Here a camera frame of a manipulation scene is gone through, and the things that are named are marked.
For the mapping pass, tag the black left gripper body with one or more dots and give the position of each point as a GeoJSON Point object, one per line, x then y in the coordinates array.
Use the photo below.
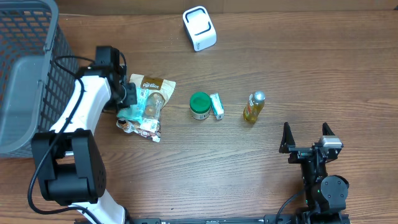
{"type": "Point", "coordinates": [130, 93]}

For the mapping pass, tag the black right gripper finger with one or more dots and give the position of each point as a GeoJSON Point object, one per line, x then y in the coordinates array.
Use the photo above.
{"type": "Point", "coordinates": [287, 143]}
{"type": "Point", "coordinates": [326, 130]}

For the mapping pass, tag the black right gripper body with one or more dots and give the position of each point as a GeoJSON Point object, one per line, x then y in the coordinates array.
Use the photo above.
{"type": "Point", "coordinates": [305, 152]}

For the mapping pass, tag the teal white pack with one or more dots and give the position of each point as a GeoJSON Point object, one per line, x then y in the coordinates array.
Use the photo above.
{"type": "Point", "coordinates": [135, 112]}

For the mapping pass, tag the brown mushroom packet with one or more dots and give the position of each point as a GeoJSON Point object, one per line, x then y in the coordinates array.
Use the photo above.
{"type": "Point", "coordinates": [160, 91]}

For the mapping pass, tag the yellow oil bottle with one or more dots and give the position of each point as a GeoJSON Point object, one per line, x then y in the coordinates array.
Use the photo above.
{"type": "Point", "coordinates": [254, 106]}

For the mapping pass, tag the green lid jar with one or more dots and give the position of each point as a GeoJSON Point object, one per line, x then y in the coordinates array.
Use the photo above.
{"type": "Point", "coordinates": [200, 105]}

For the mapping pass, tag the green freshening pouch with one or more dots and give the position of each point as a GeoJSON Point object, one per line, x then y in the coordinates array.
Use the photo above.
{"type": "Point", "coordinates": [217, 106]}

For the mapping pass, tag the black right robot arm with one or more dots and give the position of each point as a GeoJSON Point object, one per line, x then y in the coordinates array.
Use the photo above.
{"type": "Point", "coordinates": [325, 195]}

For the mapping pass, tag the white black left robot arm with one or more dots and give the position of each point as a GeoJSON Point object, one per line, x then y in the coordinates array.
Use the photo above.
{"type": "Point", "coordinates": [69, 171]}

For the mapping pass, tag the white barcode scanner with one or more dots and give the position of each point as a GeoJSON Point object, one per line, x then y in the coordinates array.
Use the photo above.
{"type": "Point", "coordinates": [199, 28]}

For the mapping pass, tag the dark grey plastic basket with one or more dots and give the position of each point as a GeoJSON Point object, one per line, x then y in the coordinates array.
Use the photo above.
{"type": "Point", "coordinates": [34, 90]}

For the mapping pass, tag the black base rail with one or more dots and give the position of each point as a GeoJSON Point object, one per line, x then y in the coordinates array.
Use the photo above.
{"type": "Point", "coordinates": [267, 219]}

